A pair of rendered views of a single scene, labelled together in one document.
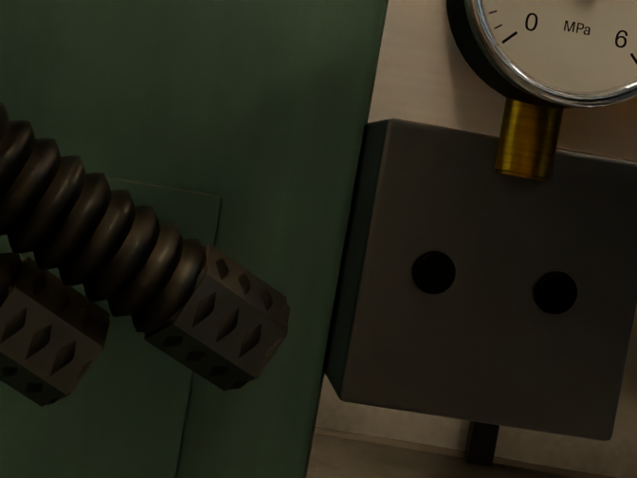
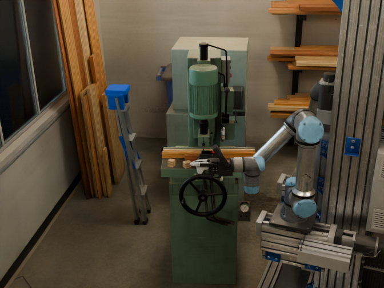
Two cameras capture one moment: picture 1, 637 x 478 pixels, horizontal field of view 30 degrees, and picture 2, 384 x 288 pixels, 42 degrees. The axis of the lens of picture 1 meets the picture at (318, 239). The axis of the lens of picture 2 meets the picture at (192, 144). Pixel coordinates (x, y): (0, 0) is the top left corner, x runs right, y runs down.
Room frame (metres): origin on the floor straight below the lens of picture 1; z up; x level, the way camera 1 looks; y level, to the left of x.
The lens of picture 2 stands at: (-2.41, -0.15, 2.32)
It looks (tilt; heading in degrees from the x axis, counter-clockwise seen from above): 24 degrees down; 9
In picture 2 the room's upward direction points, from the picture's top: 1 degrees counter-clockwise
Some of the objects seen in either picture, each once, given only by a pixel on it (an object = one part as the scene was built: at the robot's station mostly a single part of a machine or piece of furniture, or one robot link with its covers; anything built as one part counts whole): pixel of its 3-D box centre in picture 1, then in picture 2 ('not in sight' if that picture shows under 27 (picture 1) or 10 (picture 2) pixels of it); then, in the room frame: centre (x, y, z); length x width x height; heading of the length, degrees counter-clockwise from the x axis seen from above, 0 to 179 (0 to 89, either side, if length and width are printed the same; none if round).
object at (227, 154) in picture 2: not in sight; (212, 155); (0.51, 0.17, 0.92); 0.67 x 0.02 x 0.04; 96
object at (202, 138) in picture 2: not in sight; (204, 138); (0.52, 0.23, 1.03); 0.14 x 0.07 x 0.09; 6
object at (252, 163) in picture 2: not in sight; (252, 164); (-0.19, -0.11, 1.21); 0.11 x 0.08 x 0.09; 102
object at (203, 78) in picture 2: not in sight; (203, 91); (0.50, 0.23, 1.35); 0.18 x 0.18 x 0.31
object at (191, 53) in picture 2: not in sight; (204, 104); (0.79, 0.26, 1.16); 0.22 x 0.22 x 0.72; 6
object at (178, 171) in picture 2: not in sight; (208, 169); (0.40, 0.18, 0.87); 0.61 x 0.30 x 0.06; 96
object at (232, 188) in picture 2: not in sight; (204, 168); (0.62, 0.24, 0.76); 0.57 x 0.45 x 0.09; 6
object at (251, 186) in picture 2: not in sight; (251, 180); (-0.17, -0.10, 1.11); 0.11 x 0.08 x 0.11; 12
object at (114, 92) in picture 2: not in sight; (129, 155); (1.12, 0.92, 0.58); 0.27 x 0.25 x 1.16; 93
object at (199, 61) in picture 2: not in sight; (203, 56); (0.64, 0.24, 1.54); 0.08 x 0.08 x 0.17; 6
